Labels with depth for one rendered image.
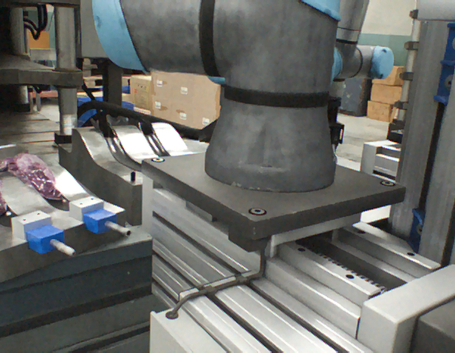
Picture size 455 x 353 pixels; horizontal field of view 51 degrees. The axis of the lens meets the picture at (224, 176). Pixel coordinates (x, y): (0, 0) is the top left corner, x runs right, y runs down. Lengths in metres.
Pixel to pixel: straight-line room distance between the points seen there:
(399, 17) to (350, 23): 7.19
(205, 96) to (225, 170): 4.57
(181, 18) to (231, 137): 0.13
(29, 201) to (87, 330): 0.29
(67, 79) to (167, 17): 1.14
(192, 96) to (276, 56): 4.75
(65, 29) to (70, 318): 0.95
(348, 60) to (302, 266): 0.69
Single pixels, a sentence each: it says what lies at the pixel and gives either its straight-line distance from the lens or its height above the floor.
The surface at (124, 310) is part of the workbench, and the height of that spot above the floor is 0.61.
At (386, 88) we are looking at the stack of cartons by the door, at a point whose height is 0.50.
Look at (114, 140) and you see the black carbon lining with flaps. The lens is 1.23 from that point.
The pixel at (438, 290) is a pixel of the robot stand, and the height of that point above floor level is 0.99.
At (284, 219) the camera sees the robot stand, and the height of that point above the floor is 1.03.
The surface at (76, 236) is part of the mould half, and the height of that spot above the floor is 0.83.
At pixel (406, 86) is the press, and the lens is 5.11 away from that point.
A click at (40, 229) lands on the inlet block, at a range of 0.83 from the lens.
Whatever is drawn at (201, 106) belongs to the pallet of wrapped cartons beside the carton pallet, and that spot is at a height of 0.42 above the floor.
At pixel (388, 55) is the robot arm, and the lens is 1.18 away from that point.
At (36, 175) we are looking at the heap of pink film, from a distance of 1.00.
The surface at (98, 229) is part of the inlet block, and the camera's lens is 0.86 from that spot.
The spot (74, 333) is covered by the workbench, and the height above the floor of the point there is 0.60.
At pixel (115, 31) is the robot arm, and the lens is 0.54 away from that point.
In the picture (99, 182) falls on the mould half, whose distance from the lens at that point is 1.13.
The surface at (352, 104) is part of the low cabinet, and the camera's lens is 8.02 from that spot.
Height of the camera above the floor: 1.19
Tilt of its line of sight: 17 degrees down
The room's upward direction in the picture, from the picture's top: 4 degrees clockwise
